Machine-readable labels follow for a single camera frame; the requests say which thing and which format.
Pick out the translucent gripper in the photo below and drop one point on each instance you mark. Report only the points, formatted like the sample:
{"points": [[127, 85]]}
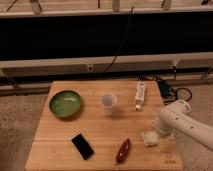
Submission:
{"points": [[163, 140]]}

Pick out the white sponge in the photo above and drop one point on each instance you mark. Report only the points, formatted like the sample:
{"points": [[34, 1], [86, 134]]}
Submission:
{"points": [[150, 138]]}

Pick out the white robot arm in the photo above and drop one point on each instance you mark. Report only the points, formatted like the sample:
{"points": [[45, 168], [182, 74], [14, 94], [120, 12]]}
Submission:
{"points": [[175, 116]]}

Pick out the green ceramic bowl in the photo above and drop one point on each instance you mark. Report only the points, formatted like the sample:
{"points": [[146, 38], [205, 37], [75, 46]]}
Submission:
{"points": [[65, 103]]}

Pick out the black power adapter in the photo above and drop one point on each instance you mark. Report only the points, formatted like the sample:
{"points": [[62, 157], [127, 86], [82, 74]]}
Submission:
{"points": [[164, 88]]}

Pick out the white tube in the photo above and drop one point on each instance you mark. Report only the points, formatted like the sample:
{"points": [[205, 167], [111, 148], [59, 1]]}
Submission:
{"points": [[140, 95]]}

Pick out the wooden cutting board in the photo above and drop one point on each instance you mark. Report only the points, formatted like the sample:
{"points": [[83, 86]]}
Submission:
{"points": [[53, 150]]}

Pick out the black rectangular block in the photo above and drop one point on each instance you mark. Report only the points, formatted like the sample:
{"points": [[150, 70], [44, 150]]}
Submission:
{"points": [[82, 146]]}

